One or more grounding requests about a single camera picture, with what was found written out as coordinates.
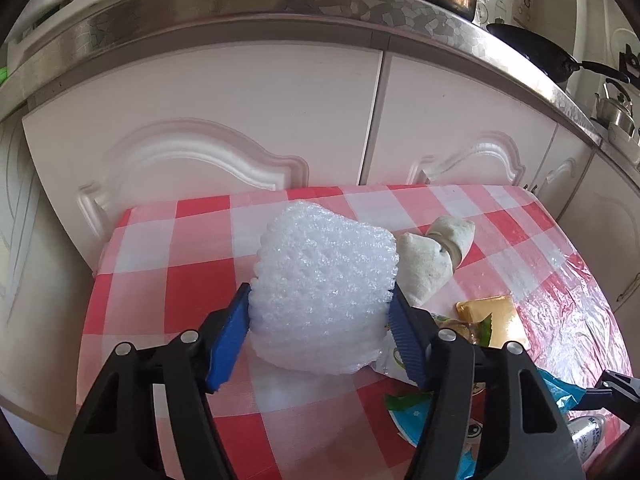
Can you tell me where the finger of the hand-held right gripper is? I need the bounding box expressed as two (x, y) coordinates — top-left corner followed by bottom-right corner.
(577, 369), (640, 418)

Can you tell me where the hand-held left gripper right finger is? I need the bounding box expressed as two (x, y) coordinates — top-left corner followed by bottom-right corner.
(387, 287), (586, 480)

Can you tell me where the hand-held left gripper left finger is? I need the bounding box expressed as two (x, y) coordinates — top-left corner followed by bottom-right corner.
(57, 281), (252, 480)

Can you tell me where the white bubble wrap piece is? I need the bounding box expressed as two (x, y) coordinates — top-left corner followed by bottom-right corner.
(247, 203), (401, 376)

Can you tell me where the white plastic bottle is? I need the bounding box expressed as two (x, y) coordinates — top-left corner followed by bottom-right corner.
(567, 412), (618, 466)

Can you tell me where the blue snack wrapper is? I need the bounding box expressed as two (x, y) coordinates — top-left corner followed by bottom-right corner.
(537, 367), (588, 416)

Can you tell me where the cartoon printed snack wrapper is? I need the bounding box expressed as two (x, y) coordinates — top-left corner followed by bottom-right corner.
(384, 392), (488, 480)

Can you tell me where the red checkered tablecloth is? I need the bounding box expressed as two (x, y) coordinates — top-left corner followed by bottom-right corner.
(75, 184), (633, 480)

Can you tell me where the yellow flat packet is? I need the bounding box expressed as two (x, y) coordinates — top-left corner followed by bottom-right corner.
(454, 295), (528, 351)

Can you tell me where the white cabinet door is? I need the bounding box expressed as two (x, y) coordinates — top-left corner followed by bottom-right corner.
(555, 154), (640, 361)
(529, 125), (597, 221)
(359, 54), (560, 196)
(21, 42), (385, 267)

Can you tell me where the small steel pot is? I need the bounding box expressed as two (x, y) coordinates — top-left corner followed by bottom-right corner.
(607, 120), (640, 152)

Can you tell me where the steel kettle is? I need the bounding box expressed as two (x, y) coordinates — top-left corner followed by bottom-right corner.
(594, 80), (636, 126)

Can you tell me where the black frying pan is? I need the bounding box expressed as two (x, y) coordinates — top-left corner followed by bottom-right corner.
(486, 22), (631, 86)

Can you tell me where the grey mottled countertop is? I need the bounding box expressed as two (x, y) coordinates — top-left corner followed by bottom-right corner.
(0, 0), (640, 171)

